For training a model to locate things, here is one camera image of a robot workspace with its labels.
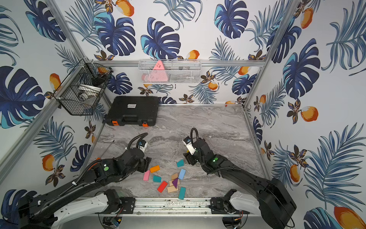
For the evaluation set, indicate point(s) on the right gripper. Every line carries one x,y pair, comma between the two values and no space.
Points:
189,158

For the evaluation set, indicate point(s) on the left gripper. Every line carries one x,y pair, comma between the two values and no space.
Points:
144,163

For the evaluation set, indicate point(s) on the orange block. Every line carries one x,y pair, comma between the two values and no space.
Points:
154,169

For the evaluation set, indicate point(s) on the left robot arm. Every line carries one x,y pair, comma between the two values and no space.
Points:
50,210

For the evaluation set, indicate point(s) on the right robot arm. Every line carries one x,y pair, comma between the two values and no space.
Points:
275,204

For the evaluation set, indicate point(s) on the teal block upper right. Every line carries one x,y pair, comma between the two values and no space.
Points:
180,163

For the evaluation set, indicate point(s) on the light blue block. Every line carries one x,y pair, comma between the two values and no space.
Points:
182,174

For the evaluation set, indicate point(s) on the pink block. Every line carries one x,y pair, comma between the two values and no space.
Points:
146,175

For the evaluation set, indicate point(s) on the small teal block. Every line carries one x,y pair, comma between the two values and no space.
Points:
157,179

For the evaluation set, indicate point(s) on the purple triangle block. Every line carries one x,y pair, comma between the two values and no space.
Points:
175,182

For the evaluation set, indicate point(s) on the red block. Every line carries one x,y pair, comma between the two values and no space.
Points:
162,186

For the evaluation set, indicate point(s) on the natural wood block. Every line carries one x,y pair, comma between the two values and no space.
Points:
171,189

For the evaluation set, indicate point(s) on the black tool case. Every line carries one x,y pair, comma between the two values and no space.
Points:
133,110

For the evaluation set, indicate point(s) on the pink triangle sign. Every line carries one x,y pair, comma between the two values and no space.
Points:
158,74

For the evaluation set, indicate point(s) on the teal block near rail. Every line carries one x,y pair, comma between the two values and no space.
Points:
182,193

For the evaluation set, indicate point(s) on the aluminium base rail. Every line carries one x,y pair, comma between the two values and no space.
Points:
188,207

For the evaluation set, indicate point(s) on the white wire shelf basket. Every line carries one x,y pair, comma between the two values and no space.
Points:
178,71

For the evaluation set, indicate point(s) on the black wire basket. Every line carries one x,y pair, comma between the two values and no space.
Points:
81,91

